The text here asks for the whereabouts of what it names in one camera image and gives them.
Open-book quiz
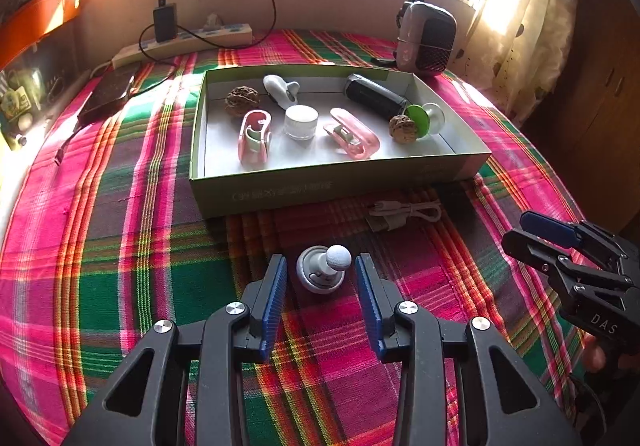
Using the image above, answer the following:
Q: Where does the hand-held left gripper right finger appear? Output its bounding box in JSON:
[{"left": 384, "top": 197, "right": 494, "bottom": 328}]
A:
[{"left": 354, "top": 253, "right": 583, "bottom": 446}]

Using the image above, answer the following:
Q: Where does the black device with clear cap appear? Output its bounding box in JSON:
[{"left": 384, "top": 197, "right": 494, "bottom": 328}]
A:
[{"left": 344, "top": 74, "right": 408, "bottom": 119}]

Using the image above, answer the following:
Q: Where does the black phone cable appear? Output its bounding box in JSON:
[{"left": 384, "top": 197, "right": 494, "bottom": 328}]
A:
[{"left": 52, "top": 116, "right": 86, "bottom": 166}]

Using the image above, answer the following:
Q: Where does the beige power strip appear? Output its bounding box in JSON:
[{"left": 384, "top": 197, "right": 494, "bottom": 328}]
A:
[{"left": 111, "top": 23, "right": 253, "bottom": 70}]

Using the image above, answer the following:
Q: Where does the small grey space heater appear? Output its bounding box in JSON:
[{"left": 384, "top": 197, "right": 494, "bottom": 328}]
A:
[{"left": 395, "top": 0, "right": 458, "bottom": 76}]

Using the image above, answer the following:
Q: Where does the pink plastic clip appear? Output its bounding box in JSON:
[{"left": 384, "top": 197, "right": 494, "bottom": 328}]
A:
[
  {"left": 239, "top": 110, "right": 275, "bottom": 165},
  {"left": 323, "top": 108, "right": 380, "bottom": 160}
]

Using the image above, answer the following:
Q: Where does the brown walnut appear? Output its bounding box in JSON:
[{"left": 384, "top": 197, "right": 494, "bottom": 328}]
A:
[
  {"left": 225, "top": 85, "right": 262, "bottom": 118},
  {"left": 389, "top": 113, "right": 419, "bottom": 145}
]

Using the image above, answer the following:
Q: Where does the black charger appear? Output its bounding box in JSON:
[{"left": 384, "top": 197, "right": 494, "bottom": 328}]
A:
[{"left": 152, "top": 4, "right": 179, "bottom": 42}]

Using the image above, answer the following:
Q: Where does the plaid cloth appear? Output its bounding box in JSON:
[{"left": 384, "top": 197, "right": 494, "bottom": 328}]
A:
[{"left": 0, "top": 29, "right": 601, "bottom": 446}]

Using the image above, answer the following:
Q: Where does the small white jar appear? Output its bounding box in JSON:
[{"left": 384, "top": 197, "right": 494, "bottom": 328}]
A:
[{"left": 284, "top": 106, "right": 319, "bottom": 141}]

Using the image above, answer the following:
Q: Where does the person's right hand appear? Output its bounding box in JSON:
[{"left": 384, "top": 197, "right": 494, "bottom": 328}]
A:
[{"left": 586, "top": 333, "right": 609, "bottom": 375}]

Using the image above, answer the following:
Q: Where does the white usb cable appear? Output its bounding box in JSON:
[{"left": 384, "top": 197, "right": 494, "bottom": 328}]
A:
[{"left": 367, "top": 203, "right": 443, "bottom": 232}]

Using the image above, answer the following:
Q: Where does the white ball joint stand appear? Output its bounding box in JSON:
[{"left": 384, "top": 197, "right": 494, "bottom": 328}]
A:
[{"left": 296, "top": 245, "right": 352, "bottom": 295}]

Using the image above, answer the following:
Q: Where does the black phone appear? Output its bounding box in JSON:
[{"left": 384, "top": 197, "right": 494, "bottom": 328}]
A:
[{"left": 79, "top": 71, "right": 142, "bottom": 124}]

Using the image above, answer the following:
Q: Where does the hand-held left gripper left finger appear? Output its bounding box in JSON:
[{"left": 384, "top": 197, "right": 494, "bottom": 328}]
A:
[{"left": 60, "top": 253, "right": 289, "bottom": 446}]

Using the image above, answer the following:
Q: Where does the brown wooden wardrobe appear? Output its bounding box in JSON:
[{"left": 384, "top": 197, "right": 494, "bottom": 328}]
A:
[{"left": 520, "top": 0, "right": 640, "bottom": 237}]

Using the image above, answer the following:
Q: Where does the glass fronted shelf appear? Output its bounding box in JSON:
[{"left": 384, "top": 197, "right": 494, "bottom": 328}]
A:
[{"left": 0, "top": 21, "right": 81, "bottom": 152}]

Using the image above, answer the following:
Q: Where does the black charger cable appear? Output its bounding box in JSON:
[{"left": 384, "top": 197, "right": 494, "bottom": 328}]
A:
[{"left": 140, "top": 0, "right": 277, "bottom": 62}]

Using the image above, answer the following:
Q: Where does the green cardboard box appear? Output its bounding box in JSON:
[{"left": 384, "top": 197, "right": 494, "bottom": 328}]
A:
[{"left": 190, "top": 66, "right": 492, "bottom": 218}]

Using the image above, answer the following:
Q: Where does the green and white spool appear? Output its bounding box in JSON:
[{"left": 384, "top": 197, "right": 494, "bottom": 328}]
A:
[{"left": 404, "top": 102, "right": 446, "bottom": 137}]

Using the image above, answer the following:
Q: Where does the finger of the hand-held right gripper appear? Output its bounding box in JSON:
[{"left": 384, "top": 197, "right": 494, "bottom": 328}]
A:
[
  {"left": 501, "top": 230, "right": 634, "bottom": 298},
  {"left": 519, "top": 210, "right": 629, "bottom": 263}
]

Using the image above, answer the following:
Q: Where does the patterned curtain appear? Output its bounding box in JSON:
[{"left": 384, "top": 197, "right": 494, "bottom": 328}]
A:
[{"left": 465, "top": 0, "right": 586, "bottom": 127}]

